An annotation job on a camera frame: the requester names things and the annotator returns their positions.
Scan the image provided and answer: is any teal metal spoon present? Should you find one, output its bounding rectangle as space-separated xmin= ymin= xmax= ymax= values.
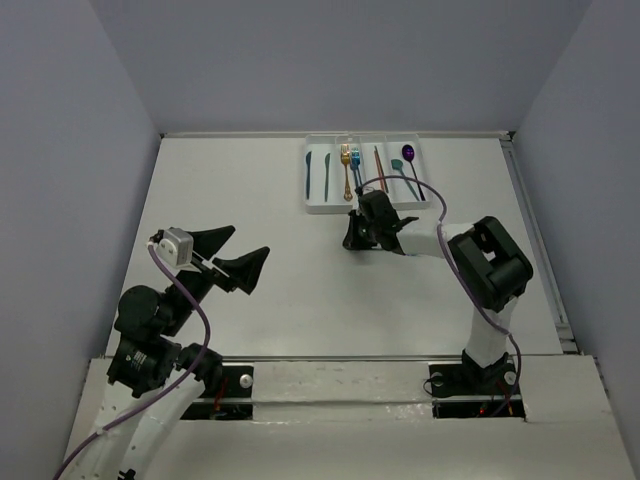
xmin=391 ymin=158 xmax=420 ymax=201

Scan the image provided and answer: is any blue metal fork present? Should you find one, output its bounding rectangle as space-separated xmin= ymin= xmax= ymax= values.
xmin=351 ymin=147 xmax=363 ymax=186
xmin=349 ymin=147 xmax=362 ymax=188

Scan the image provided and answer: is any orange chopstick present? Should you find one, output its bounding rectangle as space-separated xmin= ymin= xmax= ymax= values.
xmin=373 ymin=144 xmax=387 ymax=191

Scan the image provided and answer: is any ornate gold fork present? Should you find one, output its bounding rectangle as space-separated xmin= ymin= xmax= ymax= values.
xmin=340 ymin=144 xmax=353 ymax=202

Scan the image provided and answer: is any purple metal spoon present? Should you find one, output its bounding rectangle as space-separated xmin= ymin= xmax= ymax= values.
xmin=401 ymin=144 xmax=426 ymax=201

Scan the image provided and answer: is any teal metal knife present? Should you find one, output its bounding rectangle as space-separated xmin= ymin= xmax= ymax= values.
xmin=323 ymin=153 xmax=331 ymax=203
xmin=304 ymin=151 xmax=312 ymax=200

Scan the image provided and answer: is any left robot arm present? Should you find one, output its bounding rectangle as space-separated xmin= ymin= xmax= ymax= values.
xmin=55 ymin=225 xmax=270 ymax=479

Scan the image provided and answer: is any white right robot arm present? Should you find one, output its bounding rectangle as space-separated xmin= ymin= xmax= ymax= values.
xmin=343 ymin=190 xmax=533 ymax=392

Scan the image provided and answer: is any white plastic cutlery tray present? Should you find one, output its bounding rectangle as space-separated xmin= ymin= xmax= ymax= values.
xmin=303 ymin=133 xmax=431 ymax=214

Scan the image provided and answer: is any white front platform board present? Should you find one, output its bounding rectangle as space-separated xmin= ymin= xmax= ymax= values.
xmin=147 ymin=355 xmax=635 ymax=479

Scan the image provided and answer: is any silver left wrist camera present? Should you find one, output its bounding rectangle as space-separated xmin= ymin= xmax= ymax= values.
xmin=148 ymin=227 xmax=194 ymax=270

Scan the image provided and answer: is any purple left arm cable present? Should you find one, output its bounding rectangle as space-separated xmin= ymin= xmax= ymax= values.
xmin=52 ymin=244 xmax=211 ymax=480

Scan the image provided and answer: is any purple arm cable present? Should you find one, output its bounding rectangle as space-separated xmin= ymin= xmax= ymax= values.
xmin=52 ymin=244 xmax=211 ymax=480
xmin=354 ymin=177 xmax=524 ymax=416

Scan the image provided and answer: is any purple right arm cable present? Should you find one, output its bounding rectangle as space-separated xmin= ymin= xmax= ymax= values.
xmin=354 ymin=177 xmax=524 ymax=416

